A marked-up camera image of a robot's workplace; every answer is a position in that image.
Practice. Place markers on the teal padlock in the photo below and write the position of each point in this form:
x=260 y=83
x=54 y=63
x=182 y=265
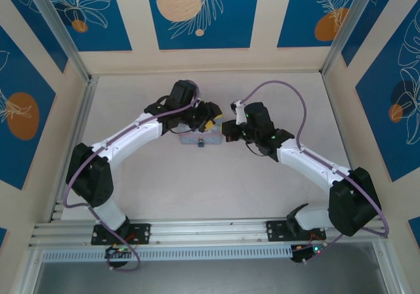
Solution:
x=200 y=143

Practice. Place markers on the pastel cartoon bunny box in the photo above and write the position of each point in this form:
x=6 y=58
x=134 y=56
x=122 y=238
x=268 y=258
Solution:
x=188 y=139

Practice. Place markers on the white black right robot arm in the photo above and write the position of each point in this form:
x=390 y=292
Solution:
x=305 y=159

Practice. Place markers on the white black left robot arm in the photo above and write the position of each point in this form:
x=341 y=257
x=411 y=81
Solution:
x=131 y=136

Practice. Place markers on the aluminium cross rail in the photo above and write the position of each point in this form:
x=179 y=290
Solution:
x=210 y=231

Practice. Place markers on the aluminium side rail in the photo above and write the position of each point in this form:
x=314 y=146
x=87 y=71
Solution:
x=86 y=117

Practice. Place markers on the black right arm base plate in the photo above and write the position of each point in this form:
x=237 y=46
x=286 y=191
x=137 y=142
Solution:
x=277 y=231

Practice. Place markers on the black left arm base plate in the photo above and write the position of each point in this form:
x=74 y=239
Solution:
x=141 y=233

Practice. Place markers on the aluminium corner post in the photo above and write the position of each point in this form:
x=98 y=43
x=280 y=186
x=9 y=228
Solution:
x=354 y=25
x=59 y=28

